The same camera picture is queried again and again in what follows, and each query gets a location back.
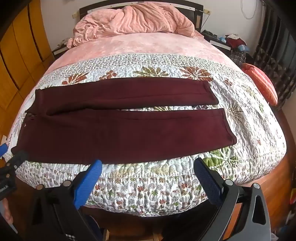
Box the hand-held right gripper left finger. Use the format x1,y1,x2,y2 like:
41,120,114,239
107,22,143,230
28,159,109,241

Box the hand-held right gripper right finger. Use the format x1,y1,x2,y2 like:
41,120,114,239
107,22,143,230
193,157,272,241

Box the maroon pants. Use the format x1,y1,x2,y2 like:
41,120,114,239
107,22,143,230
11,77,238,165

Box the person's left hand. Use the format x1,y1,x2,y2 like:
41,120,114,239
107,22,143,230
0,200,14,225

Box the floral quilted bedspread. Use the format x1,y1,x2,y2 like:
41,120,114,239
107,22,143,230
9,53,287,217

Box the person's plaid clothing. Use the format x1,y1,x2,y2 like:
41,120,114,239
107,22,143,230
62,228,77,241

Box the orange wooden wardrobe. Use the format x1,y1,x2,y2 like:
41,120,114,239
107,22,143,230
0,0,55,137

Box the orange cushion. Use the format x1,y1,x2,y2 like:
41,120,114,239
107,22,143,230
242,63,278,107

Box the dark nightstand with white drawer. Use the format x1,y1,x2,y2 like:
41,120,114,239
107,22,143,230
51,38,73,58

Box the plaid bag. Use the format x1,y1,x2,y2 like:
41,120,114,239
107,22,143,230
230,50,247,67

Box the cluttered dark nightstand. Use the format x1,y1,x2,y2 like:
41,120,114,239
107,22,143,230
201,29,234,55

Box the dark red cloth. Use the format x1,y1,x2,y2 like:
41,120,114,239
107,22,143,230
225,37,247,50

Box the dark patterned curtain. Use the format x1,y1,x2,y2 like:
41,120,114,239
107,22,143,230
252,9,296,112

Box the pink bed sheet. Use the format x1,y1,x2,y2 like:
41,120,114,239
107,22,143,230
47,30,245,77

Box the dark wooden headboard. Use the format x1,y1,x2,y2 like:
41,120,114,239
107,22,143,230
79,0,205,30

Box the crumpled pink blanket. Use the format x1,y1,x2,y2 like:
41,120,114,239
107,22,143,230
67,5,203,49

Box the white wall cable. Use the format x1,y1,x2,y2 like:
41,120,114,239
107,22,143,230
240,0,257,20

